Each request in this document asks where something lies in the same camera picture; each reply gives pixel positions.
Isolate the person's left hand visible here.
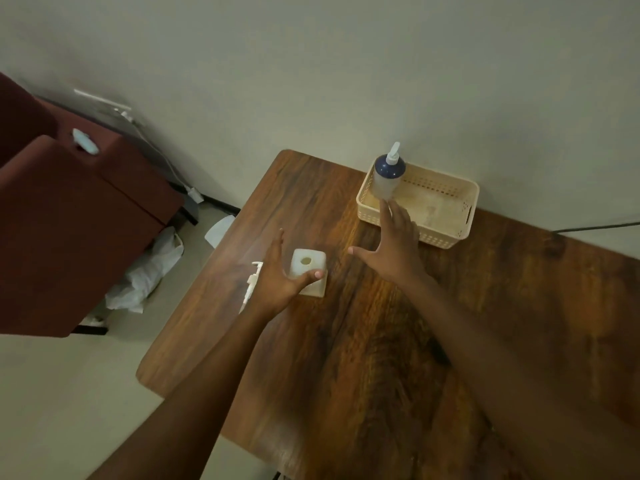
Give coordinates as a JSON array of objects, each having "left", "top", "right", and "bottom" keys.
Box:
[{"left": 247, "top": 228, "right": 327, "bottom": 321}]

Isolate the person's right hand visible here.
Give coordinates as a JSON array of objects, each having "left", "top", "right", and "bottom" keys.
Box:
[{"left": 347, "top": 197, "right": 436, "bottom": 292}]

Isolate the white pump head long tube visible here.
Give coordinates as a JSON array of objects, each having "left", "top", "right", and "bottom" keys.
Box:
[{"left": 238, "top": 261, "right": 264, "bottom": 314}]

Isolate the large white soap bottle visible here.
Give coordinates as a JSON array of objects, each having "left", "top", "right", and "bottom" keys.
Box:
[{"left": 289, "top": 248, "right": 329, "bottom": 299}]

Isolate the blue and white bottle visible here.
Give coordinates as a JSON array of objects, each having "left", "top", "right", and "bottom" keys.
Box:
[{"left": 372, "top": 153, "right": 407, "bottom": 201}]

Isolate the person's left forearm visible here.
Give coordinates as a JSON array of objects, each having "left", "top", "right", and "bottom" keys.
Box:
[{"left": 89, "top": 302, "right": 281, "bottom": 480}]

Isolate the person's right forearm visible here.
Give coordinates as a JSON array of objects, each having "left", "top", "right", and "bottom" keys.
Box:
[{"left": 407, "top": 274, "right": 640, "bottom": 480}]

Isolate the beige plastic basket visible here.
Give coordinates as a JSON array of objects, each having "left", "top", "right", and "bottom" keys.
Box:
[{"left": 355, "top": 162, "right": 481, "bottom": 250}]

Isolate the white sheet on floor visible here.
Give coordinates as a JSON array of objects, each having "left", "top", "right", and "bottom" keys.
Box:
[{"left": 203, "top": 214, "right": 236, "bottom": 249}]

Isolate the white plastic bag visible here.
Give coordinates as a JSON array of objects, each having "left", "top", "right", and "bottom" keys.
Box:
[{"left": 105, "top": 226, "right": 185, "bottom": 315}]

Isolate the maroon sofa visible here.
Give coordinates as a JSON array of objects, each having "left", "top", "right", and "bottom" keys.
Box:
[{"left": 0, "top": 72, "right": 185, "bottom": 339}]

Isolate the light blue small object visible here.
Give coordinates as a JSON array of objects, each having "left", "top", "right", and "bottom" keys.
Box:
[{"left": 71, "top": 128, "right": 101, "bottom": 156}]

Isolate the white adapter cable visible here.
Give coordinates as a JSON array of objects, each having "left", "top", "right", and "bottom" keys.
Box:
[{"left": 119, "top": 112, "right": 193, "bottom": 191}]

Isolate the black wall cable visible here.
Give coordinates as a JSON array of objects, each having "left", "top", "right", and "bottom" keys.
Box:
[{"left": 552, "top": 222, "right": 640, "bottom": 235}]

